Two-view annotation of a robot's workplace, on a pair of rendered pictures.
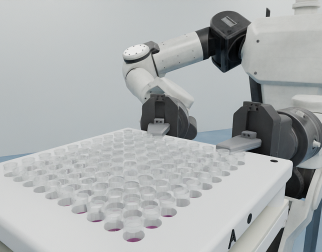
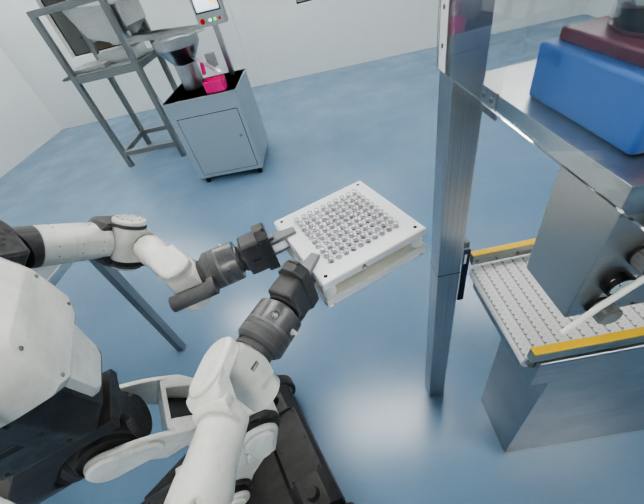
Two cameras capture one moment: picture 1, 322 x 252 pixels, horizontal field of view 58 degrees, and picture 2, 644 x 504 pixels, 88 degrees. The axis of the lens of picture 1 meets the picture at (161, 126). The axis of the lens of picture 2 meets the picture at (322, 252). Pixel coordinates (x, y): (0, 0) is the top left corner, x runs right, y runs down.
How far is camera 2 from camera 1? 0.90 m
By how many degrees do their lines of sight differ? 115
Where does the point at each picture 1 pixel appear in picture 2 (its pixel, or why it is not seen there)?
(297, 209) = (171, 381)
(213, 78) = not seen: outside the picture
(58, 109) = not seen: outside the picture
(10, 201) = (390, 209)
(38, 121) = not seen: outside the picture
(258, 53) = (38, 356)
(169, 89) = (232, 347)
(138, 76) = (213, 462)
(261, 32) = (9, 337)
